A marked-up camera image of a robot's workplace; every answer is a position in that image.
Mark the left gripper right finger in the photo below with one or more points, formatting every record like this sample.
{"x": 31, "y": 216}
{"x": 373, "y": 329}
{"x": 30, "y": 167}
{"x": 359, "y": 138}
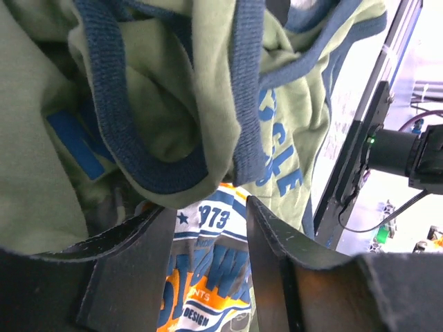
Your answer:
{"x": 300, "y": 285}

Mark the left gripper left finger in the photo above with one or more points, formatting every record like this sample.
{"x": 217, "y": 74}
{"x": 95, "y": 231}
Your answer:
{"x": 113, "y": 281}

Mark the olive green tank top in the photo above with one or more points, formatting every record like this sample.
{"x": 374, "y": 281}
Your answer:
{"x": 110, "y": 108}

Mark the aluminium rail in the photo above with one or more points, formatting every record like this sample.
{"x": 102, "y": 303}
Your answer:
{"x": 395, "y": 63}

